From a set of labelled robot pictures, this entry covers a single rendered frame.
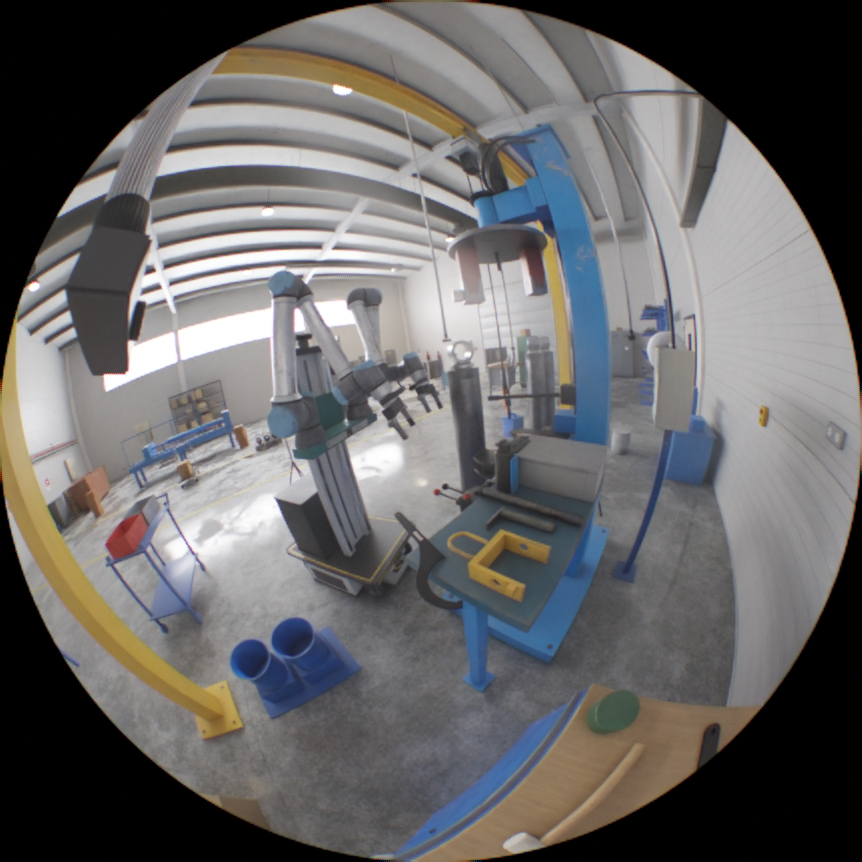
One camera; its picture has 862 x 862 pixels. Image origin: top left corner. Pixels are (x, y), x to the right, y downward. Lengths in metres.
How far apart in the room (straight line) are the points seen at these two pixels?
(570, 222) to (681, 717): 1.70
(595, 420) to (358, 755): 2.11
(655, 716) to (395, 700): 1.31
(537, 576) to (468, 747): 1.16
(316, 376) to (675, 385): 2.03
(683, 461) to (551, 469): 2.69
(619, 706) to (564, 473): 0.75
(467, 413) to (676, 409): 1.24
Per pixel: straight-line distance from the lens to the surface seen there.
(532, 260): 1.57
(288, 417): 1.12
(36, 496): 1.60
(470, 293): 1.41
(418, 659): 1.76
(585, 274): 1.27
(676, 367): 1.43
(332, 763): 1.78
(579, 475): 0.94
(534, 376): 2.77
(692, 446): 3.44
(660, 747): 0.79
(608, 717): 0.66
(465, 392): 1.61
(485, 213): 1.60
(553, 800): 0.71
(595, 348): 1.24
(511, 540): 0.74
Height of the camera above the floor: 1.62
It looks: 18 degrees down
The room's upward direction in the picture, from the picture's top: 9 degrees counter-clockwise
